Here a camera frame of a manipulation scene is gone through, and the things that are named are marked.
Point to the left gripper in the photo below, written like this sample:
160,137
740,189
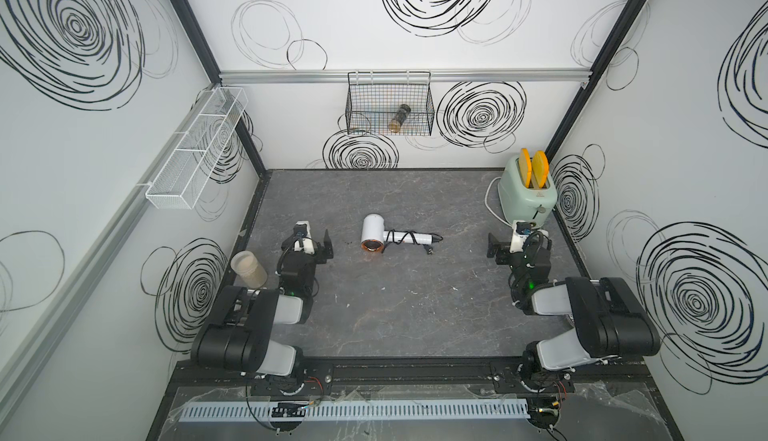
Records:
320,253

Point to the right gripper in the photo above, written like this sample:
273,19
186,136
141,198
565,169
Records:
496,247

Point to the white hair dryer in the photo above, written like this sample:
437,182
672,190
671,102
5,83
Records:
376,238

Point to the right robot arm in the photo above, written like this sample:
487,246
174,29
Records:
608,321

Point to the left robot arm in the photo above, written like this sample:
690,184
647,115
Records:
237,334

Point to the mint green toaster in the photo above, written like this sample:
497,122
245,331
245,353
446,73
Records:
527,203

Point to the beige plastic cup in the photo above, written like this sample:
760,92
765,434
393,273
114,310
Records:
249,270

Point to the left yellow toast slice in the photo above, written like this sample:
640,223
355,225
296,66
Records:
525,168

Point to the yellow toast slice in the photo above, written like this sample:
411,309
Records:
525,168
540,170

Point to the right yellow toast slice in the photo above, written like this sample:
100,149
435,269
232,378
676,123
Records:
540,170

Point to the small jar in basket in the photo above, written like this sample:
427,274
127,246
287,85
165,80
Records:
399,118

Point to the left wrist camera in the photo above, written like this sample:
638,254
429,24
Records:
302,238

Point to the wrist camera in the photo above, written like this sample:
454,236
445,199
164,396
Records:
522,230
302,238

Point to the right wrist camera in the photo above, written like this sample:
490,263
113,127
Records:
522,230

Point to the black wire wall basket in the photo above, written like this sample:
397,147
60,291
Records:
374,96

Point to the white slotted cable duct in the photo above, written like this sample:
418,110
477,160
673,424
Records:
375,410

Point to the white wire wall shelf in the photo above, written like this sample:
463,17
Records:
191,165

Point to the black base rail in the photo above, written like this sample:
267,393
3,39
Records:
331,375

